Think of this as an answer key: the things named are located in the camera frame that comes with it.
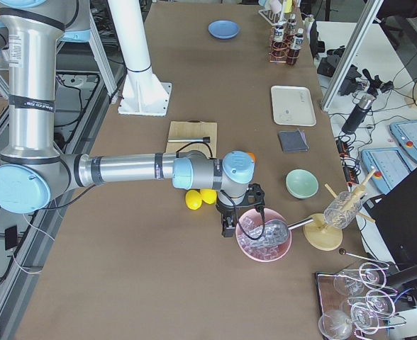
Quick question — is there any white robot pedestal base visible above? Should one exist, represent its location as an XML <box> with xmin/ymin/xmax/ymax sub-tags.
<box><xmin>109</xmin><ymin>0</ymin><xmax>172</xmax><ymax>117</ymax></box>

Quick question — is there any wooden cup tree stand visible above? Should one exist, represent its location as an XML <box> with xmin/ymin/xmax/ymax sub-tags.
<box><xmin>304</xmin><ymin>169</ymin><xmax>375</xmax><ymax>251</ymax></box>

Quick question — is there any black computer box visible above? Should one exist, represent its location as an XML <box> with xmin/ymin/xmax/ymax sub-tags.
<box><xmin>364</xmin><ymin>167</ymin><xmax>417</xmax><ymax>264</ymax></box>

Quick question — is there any pink bowl of ice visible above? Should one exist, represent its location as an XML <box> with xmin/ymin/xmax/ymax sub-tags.
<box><xmin>235</xmin><ymin>208</ymin><xmax>292</xmax><ymax>262</ymax></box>

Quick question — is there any black thermos bottle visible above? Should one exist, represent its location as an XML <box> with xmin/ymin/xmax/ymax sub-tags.
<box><xmin>341</xmin><ymin>93</ymin><xmax>375</xmax><ymax>135</ymax></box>

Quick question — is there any wine glass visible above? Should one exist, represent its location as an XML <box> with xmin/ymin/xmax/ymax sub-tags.
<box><xmin>358</xmin><ymin>262</ymin><xmax>387</xmax><ymax>290</ymax></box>
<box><xmin>333</xmin><ymin>269</ymin><xmax>365</xmax><ymax>297</ymax></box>
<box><xmin>350</xmin><ymin>302</ymin><xmax>379</xmax><ymax>334</ymax></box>
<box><xmin>318</xmin><ymin>310</ymin><xmax>353</xmax><ymax>339</ymax></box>

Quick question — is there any clear glass tumbler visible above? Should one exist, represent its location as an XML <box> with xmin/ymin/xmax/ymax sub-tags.
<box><xmin>323</xmin><ymin>191</ymin><xmax>362</xmax><ymax>230</ymax></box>

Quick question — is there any steel ice scoop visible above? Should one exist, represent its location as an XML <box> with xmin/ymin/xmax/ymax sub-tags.
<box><xmin>259</xmin><ymin>217</ymin><xmax>314</xmax><ymax>244</ymax></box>

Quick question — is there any black power strip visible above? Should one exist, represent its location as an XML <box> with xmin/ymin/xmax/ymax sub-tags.
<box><xmin>335</xmin><ymin>137</ymin><xmax>361</xmax><ymax>186</ymax></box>

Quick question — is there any copper wire bottle rack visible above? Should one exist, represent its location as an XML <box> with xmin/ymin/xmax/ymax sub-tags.
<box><xmin>259</xmin><ymin>9</ymin><xmax>305</xmax><ymax>65</ymax></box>

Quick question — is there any tea bottle white cap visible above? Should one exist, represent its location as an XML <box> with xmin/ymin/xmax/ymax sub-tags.
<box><xmin>287</xmin><ymin>28</ymin><xmax>304</xmax><ymax>65</ymax></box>

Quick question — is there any steel muddler black tip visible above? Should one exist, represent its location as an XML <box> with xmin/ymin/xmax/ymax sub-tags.
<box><xmin>167</xmin><ymin>136</ymin><xmax>211</xmax><ymax>143</ymax></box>

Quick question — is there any mint green bowl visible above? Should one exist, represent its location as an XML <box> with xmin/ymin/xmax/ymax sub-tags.
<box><xmin>285</xmin><ymin>169</ymin><xmax>319</xmax><ymax>199</ymax></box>

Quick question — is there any grey folded cloth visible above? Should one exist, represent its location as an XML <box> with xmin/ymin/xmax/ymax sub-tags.
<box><xmin>278</xmin><ymin>130</ymin><xmax>309</xmax><ymax>152</ymax></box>

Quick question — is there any cream rabbit tray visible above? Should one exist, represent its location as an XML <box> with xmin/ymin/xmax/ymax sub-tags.
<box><xmin>271</xmin><ymin>85</ymin><xmax>316</xmax><ymax>127</ymax></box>

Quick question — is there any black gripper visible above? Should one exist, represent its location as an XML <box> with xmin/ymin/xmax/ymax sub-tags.
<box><xmin>216</xmin><ymin>183</ymin><xmax>265</xmax><ymax>238</ymax></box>

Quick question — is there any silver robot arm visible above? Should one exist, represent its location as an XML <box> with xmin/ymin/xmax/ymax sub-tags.
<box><xmin>0</xmin><ymin>1</ymin><xmax>265</xmax><ymax>237</ymax></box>

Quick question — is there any orange mandarin fruit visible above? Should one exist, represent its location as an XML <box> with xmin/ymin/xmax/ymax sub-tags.
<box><xmin>248</xmin><ymin>152</ymin><xmax>256</xmax><ymax>162</ymax></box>

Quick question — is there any bamboo cutting board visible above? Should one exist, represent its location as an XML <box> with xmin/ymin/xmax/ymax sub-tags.
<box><xmin>165</xmin><ymin>121</ymin><xmax>218</xmax><ymax>157</ymax></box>

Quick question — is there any yellow lemon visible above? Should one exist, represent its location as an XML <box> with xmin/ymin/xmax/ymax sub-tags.
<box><xmin>199</xmin><ymin>189</ymin><xmax>217</xmax><ymax>205</ymax></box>
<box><xmin>185</xmin><ymin>189</ymin><xmax>202</xmax><ymax>210</ymax></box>

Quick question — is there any black glass tray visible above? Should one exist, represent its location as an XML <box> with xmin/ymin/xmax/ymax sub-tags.
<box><xmin>316</xmin><ymin>273</ymin><xmax>407</xmax><ymax>339</ymax></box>

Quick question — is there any blue round plate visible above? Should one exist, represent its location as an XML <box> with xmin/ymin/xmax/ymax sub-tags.
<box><xmin>208</xmin><ymin>20</ymin><xmax>240</xmax><ymax>40</ymax></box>

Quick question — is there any aluminium frame post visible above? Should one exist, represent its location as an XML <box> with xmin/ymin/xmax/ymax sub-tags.
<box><xmin>321</xmin><ymin>0</ymin><xmax>383</xmax><ymax>112</ymax></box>

